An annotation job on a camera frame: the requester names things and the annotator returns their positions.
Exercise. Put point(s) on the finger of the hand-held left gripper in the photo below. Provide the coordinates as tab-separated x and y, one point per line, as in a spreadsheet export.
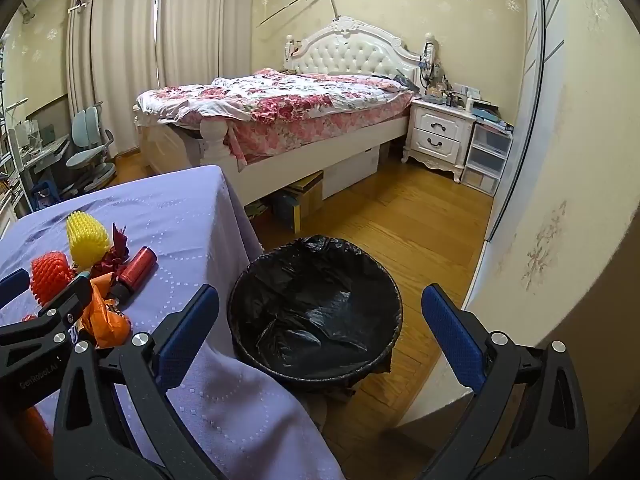
15	284
75	295

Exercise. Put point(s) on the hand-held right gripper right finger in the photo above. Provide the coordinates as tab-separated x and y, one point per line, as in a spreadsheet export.
452	335

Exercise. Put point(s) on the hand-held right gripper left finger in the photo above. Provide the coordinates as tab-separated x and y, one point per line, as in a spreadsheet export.
187	332

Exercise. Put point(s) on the orange foam fruit net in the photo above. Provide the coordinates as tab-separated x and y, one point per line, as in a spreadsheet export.
50	275

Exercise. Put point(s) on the orange snack wrapper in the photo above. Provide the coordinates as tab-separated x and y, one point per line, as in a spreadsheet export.
102	325

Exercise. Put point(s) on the dark red ribbon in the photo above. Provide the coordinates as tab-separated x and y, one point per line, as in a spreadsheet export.
112	255

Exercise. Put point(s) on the yellow foam fruit net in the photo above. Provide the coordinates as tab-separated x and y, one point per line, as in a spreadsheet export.
87	240

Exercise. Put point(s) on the red cylinder can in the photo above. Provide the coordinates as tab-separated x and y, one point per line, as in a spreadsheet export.
137	270

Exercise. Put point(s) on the bin with black liner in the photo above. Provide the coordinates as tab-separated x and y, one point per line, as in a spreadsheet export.
310	320

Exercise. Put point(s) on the orange fuzzy cloth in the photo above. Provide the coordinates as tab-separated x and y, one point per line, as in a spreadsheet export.
35	430

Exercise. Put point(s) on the blue plastic crate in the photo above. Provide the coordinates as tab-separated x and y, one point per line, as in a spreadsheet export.
42	194

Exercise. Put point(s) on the purple tablecloth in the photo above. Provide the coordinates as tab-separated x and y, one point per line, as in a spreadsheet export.
165	220

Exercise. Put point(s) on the white study desk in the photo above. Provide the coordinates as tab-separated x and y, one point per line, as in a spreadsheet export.
45	152

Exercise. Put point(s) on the pale blue desk chair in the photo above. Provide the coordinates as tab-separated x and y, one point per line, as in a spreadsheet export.
87	125

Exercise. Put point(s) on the clear plastic drawer unit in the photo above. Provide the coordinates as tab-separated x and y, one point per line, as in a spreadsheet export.
485	160

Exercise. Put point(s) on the cardboard box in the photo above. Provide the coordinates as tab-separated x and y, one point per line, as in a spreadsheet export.
305	195

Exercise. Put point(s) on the white storage box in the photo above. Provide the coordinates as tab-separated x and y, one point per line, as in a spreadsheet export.
350	172

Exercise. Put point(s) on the white nightstand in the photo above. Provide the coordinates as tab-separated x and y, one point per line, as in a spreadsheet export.
437	132

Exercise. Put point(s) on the white bed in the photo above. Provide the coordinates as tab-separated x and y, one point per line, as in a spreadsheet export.
325	155

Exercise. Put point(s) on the stack of papers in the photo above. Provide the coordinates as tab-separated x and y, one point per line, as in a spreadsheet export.
492	115

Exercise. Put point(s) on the white sliding wardrobe door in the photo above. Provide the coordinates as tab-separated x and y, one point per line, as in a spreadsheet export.
530	110

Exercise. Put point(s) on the beige curtain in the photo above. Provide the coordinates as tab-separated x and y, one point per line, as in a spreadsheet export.
120	60
200	25

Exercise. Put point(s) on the cluster of small nightstand items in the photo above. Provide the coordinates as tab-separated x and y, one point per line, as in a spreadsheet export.
440	85

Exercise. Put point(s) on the floral quilt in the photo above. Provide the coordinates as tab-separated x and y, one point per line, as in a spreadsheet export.
280	95

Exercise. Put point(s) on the thin metal pole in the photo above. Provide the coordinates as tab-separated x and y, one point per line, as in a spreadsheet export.
300	4

